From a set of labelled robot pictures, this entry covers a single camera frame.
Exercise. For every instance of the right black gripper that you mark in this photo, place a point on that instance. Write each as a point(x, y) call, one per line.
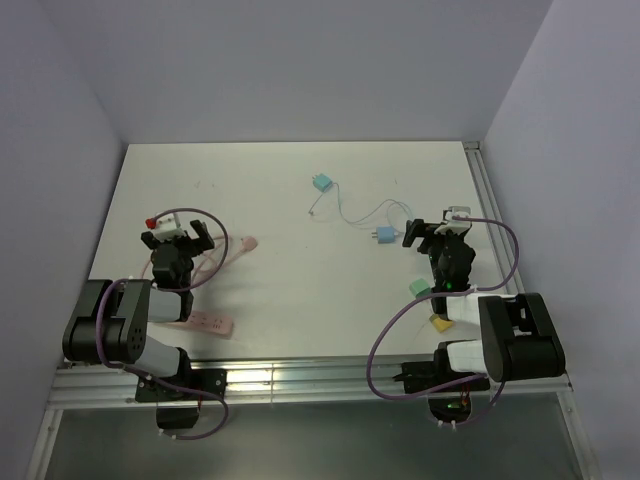
point(417, 229)

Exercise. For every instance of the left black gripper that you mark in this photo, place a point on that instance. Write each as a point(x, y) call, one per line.
point(204, 237)

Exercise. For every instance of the blue charger plug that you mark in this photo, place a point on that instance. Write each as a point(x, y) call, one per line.
point(384, 234)

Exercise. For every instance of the green charger plug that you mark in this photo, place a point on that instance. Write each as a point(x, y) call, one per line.
point(420, 288)

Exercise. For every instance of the pink power strip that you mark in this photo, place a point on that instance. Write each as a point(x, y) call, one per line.
point(205, 323)

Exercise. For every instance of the yellow charger plug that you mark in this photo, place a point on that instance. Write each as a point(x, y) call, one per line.
point(440, 324)

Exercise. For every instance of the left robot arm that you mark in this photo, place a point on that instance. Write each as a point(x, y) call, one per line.
point(109, 322)

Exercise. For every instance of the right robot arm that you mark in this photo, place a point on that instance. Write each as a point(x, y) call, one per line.
point(518, 340)

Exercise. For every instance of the pink power plug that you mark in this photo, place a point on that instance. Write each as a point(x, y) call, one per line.
point(248, 243)

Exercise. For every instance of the teal charger plug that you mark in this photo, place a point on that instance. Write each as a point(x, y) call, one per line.
point(322, 182)

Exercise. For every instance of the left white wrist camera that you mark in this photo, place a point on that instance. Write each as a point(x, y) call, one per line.
point(165, 227)

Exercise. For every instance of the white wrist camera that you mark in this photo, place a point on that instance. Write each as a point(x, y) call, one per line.
point(165, 227)
point(457, 213)

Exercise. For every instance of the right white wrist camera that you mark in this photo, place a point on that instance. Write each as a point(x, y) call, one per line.
point(457, 213)

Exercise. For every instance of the right aluminium rail frame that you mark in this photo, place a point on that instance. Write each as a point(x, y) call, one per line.
point(500, 239)

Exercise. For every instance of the aluminium rail frame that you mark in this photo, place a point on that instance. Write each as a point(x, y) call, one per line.
point(500, 239)
point(271, 382)

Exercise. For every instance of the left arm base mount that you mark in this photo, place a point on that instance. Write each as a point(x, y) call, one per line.
point(177, 411)

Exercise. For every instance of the front aluminium rail frame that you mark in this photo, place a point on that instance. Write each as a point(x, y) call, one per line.
point(271, 382)

